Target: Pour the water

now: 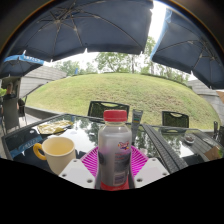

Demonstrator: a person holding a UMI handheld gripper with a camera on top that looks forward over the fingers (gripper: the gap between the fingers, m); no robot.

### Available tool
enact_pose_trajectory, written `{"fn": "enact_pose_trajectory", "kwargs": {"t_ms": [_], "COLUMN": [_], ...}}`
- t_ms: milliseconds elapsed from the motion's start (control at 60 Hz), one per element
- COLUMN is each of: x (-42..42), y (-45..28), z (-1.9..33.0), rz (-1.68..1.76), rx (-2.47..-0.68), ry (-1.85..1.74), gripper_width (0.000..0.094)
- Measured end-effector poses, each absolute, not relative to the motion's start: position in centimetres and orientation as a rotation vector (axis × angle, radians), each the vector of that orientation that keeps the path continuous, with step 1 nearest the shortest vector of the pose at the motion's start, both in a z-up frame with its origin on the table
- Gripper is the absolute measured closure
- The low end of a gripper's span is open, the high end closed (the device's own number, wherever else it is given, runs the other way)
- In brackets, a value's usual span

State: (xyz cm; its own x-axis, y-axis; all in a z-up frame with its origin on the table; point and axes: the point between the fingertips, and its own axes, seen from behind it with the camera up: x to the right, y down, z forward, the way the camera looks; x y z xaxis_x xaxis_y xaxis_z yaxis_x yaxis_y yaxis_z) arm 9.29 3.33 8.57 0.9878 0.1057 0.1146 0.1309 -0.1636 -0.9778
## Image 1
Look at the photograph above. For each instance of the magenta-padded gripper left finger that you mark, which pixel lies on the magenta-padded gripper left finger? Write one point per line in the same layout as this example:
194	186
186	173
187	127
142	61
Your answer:
78	173

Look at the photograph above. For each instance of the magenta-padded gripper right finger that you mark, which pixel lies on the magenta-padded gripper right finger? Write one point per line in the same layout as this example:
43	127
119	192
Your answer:
150	171

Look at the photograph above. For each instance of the red-capped plastic drink bottle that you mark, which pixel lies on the red-capped plastic drink bottle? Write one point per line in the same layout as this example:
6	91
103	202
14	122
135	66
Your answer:
114	150

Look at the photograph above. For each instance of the small dark ashtray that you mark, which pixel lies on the small dark ashtray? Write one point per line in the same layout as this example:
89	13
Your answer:
189	138

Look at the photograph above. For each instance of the grey umbrella pole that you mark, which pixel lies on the grey umbrella pole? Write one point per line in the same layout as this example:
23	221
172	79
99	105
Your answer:
136	121

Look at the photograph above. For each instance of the wide dark mesh chair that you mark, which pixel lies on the wide dark mesh chair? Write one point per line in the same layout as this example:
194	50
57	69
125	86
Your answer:
108	108

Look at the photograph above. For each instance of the dark wicker chair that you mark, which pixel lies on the dark wicker chair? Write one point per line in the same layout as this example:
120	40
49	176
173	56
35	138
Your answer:
11	113

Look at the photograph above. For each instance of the grey sloped-roof building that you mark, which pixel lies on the grey sloped-roof building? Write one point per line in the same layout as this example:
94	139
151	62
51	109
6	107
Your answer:
41	81

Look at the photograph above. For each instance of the person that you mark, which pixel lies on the person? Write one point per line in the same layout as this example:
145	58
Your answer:
8	90

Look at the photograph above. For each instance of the blue-edged patio umbrella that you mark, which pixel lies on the blue-edged patio umbrella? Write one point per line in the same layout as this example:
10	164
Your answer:
18	65

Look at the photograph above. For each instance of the large navy patio umbrella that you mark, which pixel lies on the large navy patio umbrella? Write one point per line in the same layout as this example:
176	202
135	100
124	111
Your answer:
86	26

